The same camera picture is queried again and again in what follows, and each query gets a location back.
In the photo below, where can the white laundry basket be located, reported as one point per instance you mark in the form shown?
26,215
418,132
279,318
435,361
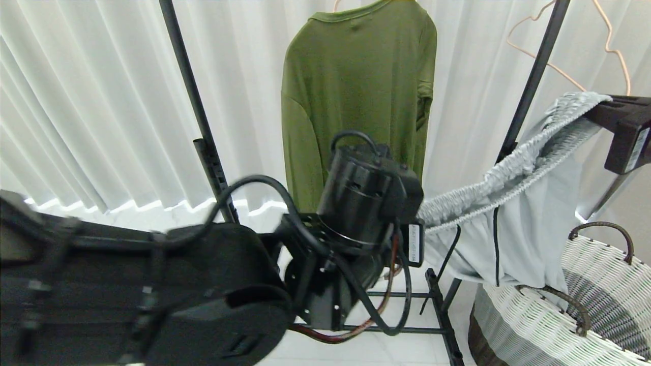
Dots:
600,264

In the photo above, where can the green printed shirt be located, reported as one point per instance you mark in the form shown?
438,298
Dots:
356,91

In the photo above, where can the black clothes rack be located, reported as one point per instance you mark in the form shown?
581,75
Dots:
176,40

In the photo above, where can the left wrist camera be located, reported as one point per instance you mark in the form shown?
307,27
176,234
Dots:
404,183

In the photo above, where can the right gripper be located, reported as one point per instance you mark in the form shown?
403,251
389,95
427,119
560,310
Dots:
633,142

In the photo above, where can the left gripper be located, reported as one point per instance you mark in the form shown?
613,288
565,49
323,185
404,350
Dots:
351,193

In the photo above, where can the white curtain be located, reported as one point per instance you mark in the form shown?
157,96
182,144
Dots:
101,101

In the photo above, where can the pale grey garment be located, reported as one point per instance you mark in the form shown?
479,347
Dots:
524,229

